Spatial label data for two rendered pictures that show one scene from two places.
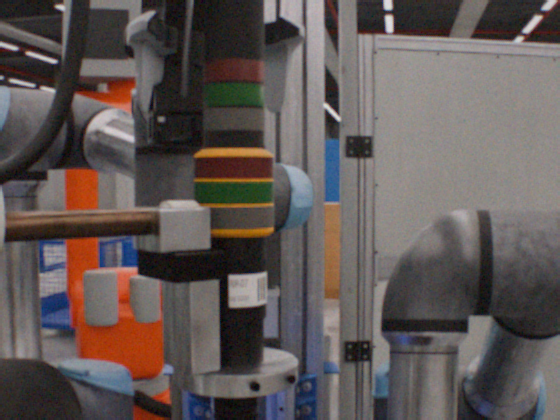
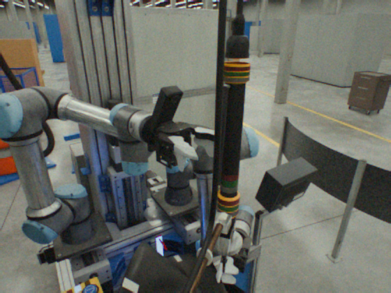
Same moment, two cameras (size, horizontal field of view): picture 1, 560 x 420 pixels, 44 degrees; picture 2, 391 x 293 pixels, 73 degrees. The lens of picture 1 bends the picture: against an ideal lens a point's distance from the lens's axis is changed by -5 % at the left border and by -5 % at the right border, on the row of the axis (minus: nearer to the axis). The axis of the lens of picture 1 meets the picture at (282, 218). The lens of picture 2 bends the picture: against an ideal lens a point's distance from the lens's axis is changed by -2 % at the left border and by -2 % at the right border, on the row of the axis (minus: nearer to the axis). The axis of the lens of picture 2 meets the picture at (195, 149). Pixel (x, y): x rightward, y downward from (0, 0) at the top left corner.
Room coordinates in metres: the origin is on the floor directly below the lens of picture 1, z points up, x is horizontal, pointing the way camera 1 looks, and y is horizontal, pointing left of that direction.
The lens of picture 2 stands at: (0.06, 0.29, 1.86)
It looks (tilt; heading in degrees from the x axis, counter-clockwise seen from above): 25 degrees down; 331
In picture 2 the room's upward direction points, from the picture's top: straight up
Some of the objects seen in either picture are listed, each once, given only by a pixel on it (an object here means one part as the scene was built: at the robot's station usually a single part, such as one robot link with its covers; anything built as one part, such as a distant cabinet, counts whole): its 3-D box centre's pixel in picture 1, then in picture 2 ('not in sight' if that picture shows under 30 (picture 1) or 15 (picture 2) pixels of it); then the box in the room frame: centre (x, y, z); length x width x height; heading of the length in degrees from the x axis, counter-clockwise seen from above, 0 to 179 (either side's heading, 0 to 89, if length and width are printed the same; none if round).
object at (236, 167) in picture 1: (233, 168); (228, 197); (0.40, 0.03, 1.56); 0.04 x 0.04 x 0.01
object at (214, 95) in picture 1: (234, 97); (229, 179); (0.40, 0.03, 1.60); 0.03 x 0.03 x 0.01
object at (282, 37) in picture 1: (274, 69); (212, 145); (0.49, 0.01, 1.63); 0.09 x 0.03 x 0.06; 36
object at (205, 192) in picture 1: (233, 192); (227, 202); (0.40, 0.03, 1.54); 0.04 x 0.04 x 0.01
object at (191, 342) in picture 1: (219, 296); (225, 228); (0.39, 0.03, 1.49); 0.09 x 0.07 x 0.10; 130
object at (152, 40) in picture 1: (147, 66); (181, 158); (0.47, 0.09, 1.63); 0.09 x 0.03 x 0.06; 173
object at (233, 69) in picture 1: (234, 74); (230, 174); (0.40, 0.03, 1.61); 0.03 x 0.03 x 0.01
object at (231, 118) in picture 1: (233, 121); (229, 185); (0.40, 0.03, 1.58); 0.03 x 0.03 x 0.01
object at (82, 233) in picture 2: not in sight; (77, 222); (1.09, 0.29, 1.09); 0.15 x 0.15 x 0.10
